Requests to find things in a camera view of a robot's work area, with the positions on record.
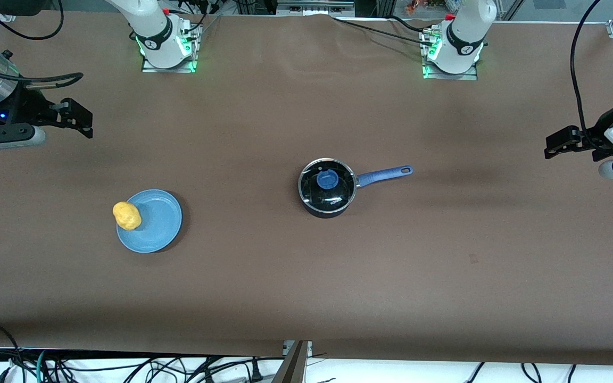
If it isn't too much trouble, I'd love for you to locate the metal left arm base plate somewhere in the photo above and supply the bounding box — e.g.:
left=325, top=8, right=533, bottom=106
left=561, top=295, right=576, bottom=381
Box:
left=422, top=27, right=479, bottom=81

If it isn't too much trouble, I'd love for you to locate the blue plate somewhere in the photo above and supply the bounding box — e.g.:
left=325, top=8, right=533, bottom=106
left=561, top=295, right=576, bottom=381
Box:
left=116, top=189, right=183, bottom=254

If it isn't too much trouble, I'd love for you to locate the yellow potato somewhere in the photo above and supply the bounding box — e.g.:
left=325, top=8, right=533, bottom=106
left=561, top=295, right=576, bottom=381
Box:
left=112, top=201, right=143, bottom=231

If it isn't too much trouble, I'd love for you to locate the metal support post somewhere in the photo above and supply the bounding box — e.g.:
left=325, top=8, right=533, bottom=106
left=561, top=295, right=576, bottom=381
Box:
left=271, top=340, right=313, bottom=383

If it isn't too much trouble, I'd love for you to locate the brown table cover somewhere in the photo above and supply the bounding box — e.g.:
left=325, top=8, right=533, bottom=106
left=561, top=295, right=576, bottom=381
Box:
left=0, top=12, right=613, bottom=368

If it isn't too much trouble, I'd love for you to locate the black cable across table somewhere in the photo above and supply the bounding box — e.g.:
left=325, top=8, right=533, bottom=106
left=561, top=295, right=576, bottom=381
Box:
left=333, top=16, right=436, bottom=46

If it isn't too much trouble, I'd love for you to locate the dark pot with blue handle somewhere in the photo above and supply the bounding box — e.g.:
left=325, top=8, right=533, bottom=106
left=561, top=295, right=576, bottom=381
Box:
left=299, top=158, right=413, bottom=219

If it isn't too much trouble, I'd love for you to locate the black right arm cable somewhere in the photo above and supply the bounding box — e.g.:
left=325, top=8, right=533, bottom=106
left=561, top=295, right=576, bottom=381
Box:
left=0, top=60, right=84, bottom=89

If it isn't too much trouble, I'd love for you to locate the black hanging cable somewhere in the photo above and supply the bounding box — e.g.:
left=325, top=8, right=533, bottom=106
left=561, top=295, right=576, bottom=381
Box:
left=0, top=0, right=65, bottom=41

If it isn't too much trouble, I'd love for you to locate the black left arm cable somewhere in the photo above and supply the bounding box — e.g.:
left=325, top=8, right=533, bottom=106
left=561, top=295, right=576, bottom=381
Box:
left=570, top=0, right=605, bottom=145

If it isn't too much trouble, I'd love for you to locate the metal frame with ports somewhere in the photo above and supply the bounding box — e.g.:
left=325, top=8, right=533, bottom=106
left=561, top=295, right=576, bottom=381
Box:
left=277, top=0, right=355, bottom=17

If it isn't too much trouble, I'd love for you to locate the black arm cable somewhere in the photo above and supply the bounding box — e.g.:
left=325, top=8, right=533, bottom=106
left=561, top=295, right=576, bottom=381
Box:
left=570, top=0, right=605, bottom=145
left=0, top=60, right=84, bottom=89

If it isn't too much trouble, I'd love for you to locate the glass lid with blue knob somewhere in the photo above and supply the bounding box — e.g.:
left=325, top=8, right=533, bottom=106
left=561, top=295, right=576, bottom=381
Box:
left=299, top=158, right=358, bottom=210

